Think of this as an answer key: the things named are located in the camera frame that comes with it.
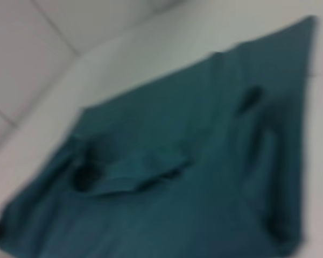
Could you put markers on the teal t-shirt with beige print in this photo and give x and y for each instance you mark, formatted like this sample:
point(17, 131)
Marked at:
point(177, 174)

